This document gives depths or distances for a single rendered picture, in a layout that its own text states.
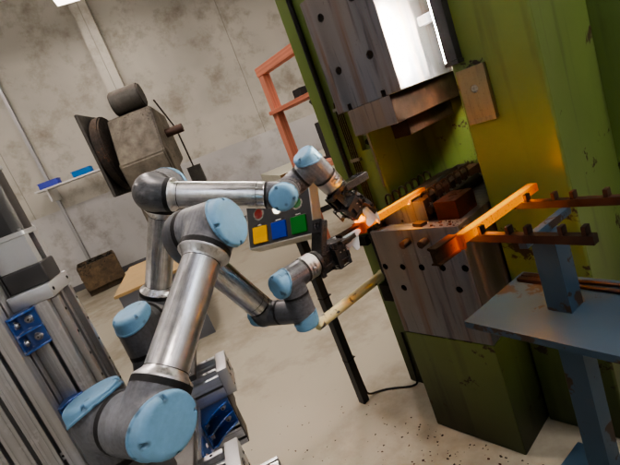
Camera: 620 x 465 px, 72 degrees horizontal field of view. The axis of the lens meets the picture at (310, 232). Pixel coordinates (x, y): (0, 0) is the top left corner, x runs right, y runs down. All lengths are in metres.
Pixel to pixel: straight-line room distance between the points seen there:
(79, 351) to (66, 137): 8.47
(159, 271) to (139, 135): 5.01
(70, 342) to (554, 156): 1.37
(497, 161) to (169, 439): 1.21
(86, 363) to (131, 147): 5.33
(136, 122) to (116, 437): 5.82
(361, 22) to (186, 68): 8.03
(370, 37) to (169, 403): 1.18
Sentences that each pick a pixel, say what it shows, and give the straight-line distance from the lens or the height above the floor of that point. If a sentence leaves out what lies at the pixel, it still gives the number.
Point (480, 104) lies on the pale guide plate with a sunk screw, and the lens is 1.46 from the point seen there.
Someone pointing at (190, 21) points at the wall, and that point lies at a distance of 9.63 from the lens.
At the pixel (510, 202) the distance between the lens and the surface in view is 1.25.
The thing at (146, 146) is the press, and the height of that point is 1.91.
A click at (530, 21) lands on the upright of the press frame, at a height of 1.41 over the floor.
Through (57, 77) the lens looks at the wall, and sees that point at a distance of 9.66.
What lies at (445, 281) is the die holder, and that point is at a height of 0.71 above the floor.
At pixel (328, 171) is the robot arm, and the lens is 1.27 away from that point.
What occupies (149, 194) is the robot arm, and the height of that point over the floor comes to 1.35.
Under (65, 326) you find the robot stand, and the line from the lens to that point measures 1.14.
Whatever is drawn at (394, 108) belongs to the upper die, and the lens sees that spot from 1.48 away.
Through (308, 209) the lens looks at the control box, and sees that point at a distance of 1.77.
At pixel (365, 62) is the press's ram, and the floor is 1.49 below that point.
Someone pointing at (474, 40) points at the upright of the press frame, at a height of 1.42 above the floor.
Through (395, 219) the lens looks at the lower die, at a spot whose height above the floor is 0.94.
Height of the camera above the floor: 1.36
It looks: 13 degrees down
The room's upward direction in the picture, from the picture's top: 21 degrees counter-clockwise
